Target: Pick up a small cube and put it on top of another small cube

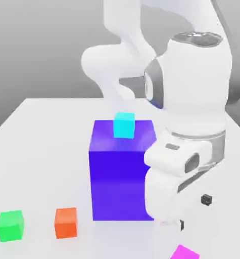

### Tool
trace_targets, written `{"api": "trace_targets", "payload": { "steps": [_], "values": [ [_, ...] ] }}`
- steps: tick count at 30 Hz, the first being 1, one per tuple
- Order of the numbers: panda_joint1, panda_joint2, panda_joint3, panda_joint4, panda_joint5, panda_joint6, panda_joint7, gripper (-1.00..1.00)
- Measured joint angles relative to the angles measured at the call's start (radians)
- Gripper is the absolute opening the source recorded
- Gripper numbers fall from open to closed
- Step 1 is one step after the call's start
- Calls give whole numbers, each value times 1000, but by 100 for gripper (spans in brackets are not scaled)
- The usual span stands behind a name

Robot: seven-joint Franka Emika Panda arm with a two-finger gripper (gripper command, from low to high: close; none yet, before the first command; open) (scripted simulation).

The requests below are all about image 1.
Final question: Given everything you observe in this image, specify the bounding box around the large blue box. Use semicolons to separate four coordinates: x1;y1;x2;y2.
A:
88;119;157;222

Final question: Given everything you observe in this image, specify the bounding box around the small orange cube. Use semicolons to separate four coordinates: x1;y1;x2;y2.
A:
54;207;78;239

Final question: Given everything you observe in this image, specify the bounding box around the small cyan cube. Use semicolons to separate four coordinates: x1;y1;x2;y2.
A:
113;112;135;140

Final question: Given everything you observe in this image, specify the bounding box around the small magenta cube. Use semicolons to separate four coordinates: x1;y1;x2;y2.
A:
169;244;201;259

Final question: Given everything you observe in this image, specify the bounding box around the small green cube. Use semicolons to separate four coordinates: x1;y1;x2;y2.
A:
0;209;25;243

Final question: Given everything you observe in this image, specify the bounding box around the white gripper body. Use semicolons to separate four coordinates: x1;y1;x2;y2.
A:
144;163;223;223

